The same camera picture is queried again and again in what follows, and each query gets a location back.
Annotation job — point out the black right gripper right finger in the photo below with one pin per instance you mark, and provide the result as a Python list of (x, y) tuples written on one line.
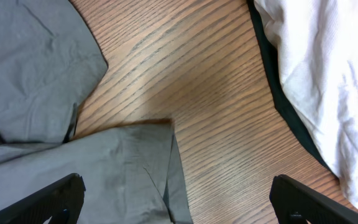
[(294, 202)]

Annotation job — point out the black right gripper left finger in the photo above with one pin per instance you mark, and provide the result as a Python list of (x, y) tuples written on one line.
[(59, 202)]

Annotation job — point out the grey shorts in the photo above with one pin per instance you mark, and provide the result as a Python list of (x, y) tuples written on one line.
[(49, 63)]

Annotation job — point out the black garment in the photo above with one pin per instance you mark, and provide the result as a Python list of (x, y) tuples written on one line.
[(281, 103)]

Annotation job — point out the pale pink garment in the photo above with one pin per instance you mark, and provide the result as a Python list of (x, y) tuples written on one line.
[(317, 45)]

